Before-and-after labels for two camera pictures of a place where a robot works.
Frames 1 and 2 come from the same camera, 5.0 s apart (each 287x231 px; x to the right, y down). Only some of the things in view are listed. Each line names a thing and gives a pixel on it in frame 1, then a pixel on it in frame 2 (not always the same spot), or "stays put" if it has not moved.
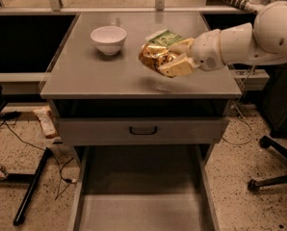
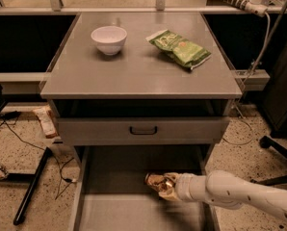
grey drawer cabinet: [145, 140] stays put
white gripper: [206, 50] to [184, 187]
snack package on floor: [46, 119] stays put
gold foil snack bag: [153, 56] to [156, 181]
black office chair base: [282, 128] stays put
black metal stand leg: [32, 179] stays put
